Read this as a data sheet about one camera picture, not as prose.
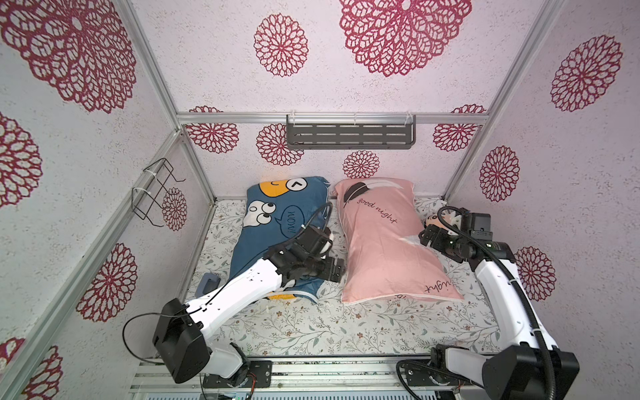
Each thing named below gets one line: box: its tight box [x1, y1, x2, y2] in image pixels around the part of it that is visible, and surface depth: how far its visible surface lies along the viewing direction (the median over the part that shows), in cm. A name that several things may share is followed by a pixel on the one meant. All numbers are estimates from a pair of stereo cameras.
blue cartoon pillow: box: [230, 176, 333, 276], surface depth 111 cm
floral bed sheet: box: [189, 199, 520, 356], surface depth 85 cm
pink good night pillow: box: [335, 177, 465, 304], surface depth 87 cm
